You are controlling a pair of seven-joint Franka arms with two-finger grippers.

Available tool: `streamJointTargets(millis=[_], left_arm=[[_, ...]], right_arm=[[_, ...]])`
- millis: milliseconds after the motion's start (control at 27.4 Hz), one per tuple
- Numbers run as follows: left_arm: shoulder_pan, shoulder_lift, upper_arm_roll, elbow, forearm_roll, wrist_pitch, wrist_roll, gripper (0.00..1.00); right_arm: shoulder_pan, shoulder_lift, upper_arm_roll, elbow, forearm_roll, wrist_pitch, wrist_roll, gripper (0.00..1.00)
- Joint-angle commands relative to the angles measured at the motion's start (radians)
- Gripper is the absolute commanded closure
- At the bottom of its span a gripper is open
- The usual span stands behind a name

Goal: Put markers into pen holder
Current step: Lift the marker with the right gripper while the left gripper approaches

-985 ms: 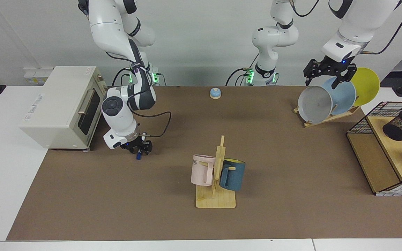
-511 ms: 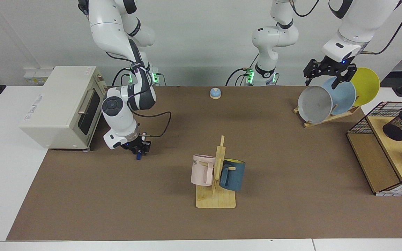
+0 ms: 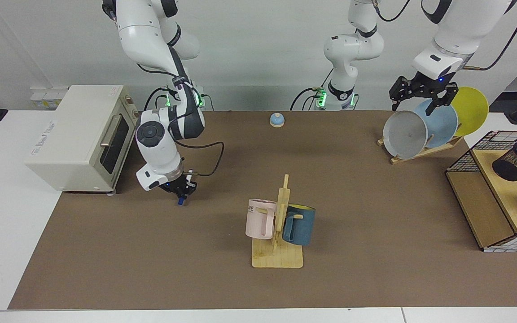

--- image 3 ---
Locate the pink mug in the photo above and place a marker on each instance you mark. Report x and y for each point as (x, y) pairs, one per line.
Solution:
(256, 222)

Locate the pale toaster oven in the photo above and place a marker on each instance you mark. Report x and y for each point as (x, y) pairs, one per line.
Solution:
(70, 143)

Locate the wooden cup stand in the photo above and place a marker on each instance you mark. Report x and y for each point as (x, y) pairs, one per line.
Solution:
(281, 258)

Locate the grey plate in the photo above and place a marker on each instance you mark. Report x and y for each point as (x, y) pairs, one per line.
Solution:
(402, 134)

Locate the small blue round thing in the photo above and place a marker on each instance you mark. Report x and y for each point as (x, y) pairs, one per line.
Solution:
(277, 119)

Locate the dark teal mug yellow inside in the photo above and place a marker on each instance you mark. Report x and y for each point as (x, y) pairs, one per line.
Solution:
(301, 229)

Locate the wooden plate rack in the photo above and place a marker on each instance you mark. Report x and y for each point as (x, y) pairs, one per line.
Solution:
(420, 154)

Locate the brown table cloth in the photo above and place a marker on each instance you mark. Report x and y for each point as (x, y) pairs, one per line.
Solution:
(173, 260)

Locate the yellow plate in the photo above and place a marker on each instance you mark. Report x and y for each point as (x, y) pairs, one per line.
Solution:
(471, 107)

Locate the light blue plate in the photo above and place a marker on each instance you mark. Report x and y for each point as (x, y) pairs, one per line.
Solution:
(442, 125)

